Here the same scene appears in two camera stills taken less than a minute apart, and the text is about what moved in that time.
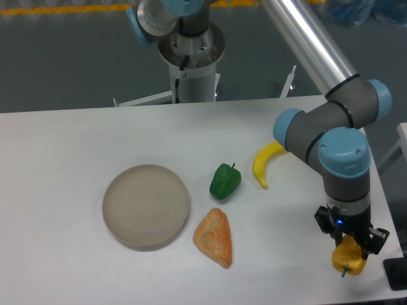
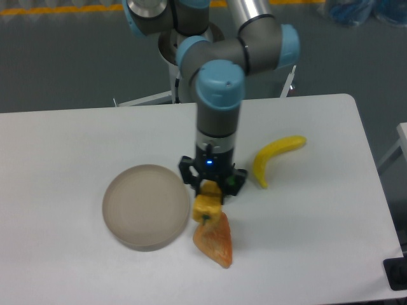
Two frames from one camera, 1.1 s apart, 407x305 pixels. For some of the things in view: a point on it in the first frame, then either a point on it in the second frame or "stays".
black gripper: (358, 224) → (212, 166)
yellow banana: (261, 157) stays
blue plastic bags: (357, 12) stays
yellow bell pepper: (348, 256) → (207, 204)
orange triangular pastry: (213, 236) stays
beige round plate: (145, 207) stays
